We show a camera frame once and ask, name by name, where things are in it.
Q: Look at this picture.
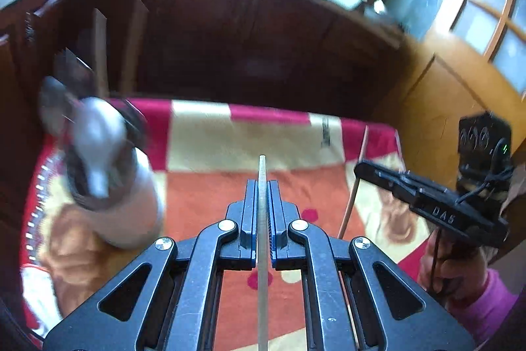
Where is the dark wooden kitchen cabinet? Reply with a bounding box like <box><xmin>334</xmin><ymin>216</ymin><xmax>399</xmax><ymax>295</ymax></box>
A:
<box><xmin>0</xmin><ymin>0</ymin><xmax>416</xmax><ymax>138</ymax></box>

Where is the white ceramic spoon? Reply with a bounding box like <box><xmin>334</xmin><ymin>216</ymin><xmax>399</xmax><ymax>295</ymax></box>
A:
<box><xmin>72</xmin><ymin>96</ymin><xmax>126</xmax><ymax>199</ymax></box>

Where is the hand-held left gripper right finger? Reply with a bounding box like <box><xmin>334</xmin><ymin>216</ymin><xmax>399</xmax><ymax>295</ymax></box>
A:
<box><xmin>265</xmin><ymin>179</ymin><xmax>477</xmax><ymax>351</ymax></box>

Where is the black cable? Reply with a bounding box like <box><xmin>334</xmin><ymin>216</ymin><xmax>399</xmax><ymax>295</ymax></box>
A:
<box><xmin>427</xmin><ymin>166</ymin><xmax>514</xmax><ymax>294</ymax></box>

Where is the wooden door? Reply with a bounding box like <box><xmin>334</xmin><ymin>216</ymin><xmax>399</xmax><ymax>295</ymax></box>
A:
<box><xmin>372</xmin><ymin>0</ymin><xmax>526</xmax><ymax>265</ymax></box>

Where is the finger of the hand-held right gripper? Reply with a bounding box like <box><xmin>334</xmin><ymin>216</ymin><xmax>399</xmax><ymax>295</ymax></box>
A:
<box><xmin>354</xmin><ymin>161</ymin><xmax>416</xmax><ymax>204</ymax></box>

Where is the plastic tablecloth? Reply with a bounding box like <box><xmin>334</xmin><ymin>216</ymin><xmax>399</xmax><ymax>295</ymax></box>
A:
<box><xmin>18</xmin><ymin>147</ymin><xmax>66</xmax><ymax>335</ymax></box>

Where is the pale wooden chopstick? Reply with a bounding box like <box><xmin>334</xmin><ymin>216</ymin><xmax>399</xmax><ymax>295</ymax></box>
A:
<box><xmin>255</xmin><ymin>155</ymin><xmax>270</xmax><ymax>351</ymax></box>

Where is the printed patchwork blanket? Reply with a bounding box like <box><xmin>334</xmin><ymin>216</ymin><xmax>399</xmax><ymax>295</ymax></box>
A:
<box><xmin>20</xmin><ymin>98</ymin><xmax>420</xmax><ymax>351</ymax></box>

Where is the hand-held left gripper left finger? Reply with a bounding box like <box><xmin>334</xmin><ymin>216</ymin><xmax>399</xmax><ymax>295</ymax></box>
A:
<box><xmin>43</xmin><ymin>178</ymin><xmax>260</xmax><ymax>351</ymax></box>

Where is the white insulated jar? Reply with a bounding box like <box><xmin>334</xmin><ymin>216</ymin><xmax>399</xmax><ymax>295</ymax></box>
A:
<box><xmin>63</xmin><ymin>98</ymin><xmax>165</xmax><ymax>249</ymax></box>

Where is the person's right hand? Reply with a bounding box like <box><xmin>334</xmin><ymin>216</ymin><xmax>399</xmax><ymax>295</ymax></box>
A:
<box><xmin>417</xmin><ymin>230</ymin><xmax>494</xmax><ymax>308</ymax></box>

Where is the metal spoon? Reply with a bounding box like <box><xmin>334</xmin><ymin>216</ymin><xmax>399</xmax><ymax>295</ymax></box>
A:
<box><xmin>39</xmin><ymin>76</ymin><xmax>79</xmax><ymax>134</ymax></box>

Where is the person's right forearm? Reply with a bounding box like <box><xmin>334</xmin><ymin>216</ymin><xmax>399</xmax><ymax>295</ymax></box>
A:
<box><xmin>444</xmin><ymin>266</ymin><xmax>520</xmax><ymax>345</ymax></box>

